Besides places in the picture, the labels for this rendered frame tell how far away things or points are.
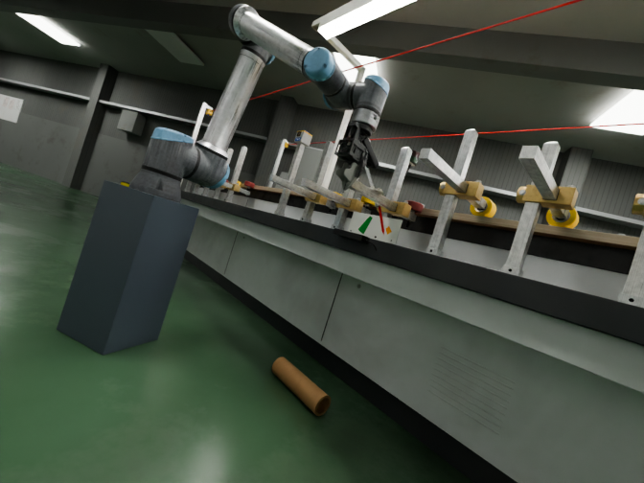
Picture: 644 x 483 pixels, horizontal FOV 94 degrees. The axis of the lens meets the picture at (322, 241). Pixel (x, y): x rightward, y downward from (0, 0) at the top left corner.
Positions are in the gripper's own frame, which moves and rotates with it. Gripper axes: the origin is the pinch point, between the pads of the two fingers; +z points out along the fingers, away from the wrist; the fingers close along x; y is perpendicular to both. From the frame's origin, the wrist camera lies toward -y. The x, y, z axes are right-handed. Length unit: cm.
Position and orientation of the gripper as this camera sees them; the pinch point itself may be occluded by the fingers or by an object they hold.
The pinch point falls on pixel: (347, 187)
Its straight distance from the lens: 103.4
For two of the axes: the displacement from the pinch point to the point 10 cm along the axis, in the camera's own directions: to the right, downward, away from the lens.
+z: -3.2, 9.5, -0.2
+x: 6.4, 2.0, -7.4
